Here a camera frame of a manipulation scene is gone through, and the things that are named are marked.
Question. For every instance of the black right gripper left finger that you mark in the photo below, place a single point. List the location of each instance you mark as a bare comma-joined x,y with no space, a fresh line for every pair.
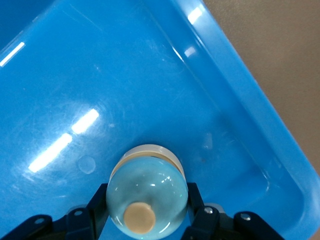
85,222

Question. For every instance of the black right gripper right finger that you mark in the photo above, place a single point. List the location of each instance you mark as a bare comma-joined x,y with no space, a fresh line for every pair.
205,225

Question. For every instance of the blue dome call bell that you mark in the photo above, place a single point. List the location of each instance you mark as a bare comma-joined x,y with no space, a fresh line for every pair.
147,185

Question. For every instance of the blue plastic tray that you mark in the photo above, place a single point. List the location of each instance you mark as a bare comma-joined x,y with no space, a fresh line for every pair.
125,75

